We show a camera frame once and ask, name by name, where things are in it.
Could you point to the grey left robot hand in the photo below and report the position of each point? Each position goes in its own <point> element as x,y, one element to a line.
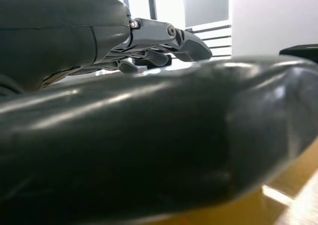
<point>99,151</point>

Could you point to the white slatted panel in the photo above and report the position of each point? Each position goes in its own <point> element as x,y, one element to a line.
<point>218,42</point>

